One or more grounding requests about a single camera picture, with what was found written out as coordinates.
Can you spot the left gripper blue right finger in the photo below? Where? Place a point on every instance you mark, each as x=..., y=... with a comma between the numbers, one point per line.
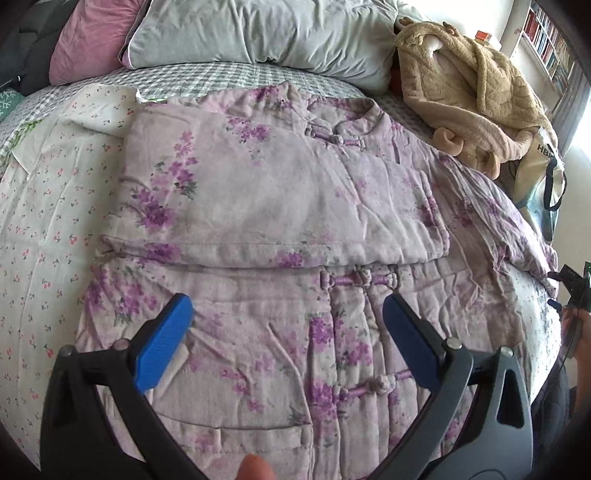
x=476, y=423

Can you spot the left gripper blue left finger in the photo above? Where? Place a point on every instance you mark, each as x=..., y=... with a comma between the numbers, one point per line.
x=77, y=439

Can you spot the lilac floral padded jacket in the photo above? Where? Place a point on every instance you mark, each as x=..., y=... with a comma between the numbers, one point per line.
x=288, y=218

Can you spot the person's right hand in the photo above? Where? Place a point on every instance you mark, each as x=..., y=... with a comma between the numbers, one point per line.
x=573, y=323

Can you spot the cream tote bag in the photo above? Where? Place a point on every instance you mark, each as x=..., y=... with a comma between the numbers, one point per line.
x=537, y=184

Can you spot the cherry print bed sheet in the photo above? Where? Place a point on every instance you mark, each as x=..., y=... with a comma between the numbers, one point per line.
x=56, y=192

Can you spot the beige fleece robe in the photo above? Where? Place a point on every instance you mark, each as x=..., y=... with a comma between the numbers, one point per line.
x=480, y=106

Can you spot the bookshelf with books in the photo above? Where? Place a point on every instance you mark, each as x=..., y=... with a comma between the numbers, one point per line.
x=549, y=48

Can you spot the teal patterned cushion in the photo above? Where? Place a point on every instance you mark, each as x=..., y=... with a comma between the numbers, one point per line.
x=10, y=99

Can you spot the pink pillow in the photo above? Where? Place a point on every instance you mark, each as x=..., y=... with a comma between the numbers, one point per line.
x=90, y=41

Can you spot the grey pillow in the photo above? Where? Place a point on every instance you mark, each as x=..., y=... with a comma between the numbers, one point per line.
x=352, y=41

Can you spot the dark grey chair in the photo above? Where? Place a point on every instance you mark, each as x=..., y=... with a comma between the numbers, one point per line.
x=29, y=33

